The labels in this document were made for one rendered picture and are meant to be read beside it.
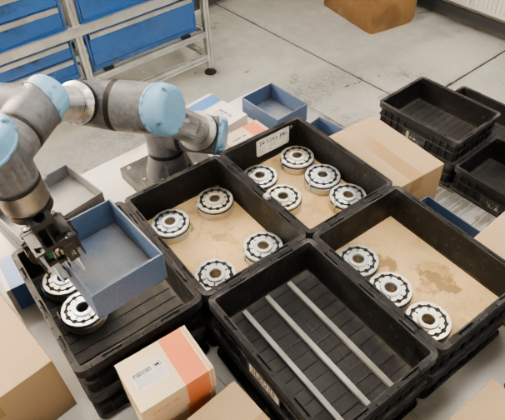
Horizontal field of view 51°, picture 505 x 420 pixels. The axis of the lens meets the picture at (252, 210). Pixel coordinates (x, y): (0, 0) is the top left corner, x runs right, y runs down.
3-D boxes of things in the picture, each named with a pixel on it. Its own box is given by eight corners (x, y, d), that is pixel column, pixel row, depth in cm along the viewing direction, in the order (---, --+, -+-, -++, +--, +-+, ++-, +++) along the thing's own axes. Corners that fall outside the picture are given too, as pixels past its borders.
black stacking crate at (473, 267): (308, 267, 137) (310, 237, 129) (389, 215, 149) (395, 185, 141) (430, 381, 114) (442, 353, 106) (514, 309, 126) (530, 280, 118)
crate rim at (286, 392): (206, 305, 118) (204, 298, 116) (308, 242, 130) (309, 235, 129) (328, 452, 95) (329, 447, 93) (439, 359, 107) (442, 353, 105)
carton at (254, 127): (242, 172, 181) (241, 154, 175) (221, 154, 188) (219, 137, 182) (277, 152, 188) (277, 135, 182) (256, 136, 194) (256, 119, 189)
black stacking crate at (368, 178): (221, 184, 160) (217, 155, 152) (297, 146, 172) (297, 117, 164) (307, 266, 137) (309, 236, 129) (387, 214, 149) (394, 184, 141)
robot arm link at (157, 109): (190, 115, 168) (105, 72, 115) (235, 119, 165) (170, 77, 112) (185, 153, 169) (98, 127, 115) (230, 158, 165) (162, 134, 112)
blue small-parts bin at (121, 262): (51, 257, 109) (41, 233, 104) (116, 222, 115) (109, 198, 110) (100, 319, 98) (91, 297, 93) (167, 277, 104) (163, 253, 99)
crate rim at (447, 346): (308, 242, 130) (309, 235, 129) (394, 189, 142) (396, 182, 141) (440, 359, 107) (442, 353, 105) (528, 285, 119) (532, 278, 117)
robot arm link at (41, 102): (2, 66, 84) (-39, 110, 78) (64, 72, 82) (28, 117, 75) (22, 106, 90) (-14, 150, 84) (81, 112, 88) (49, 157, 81)
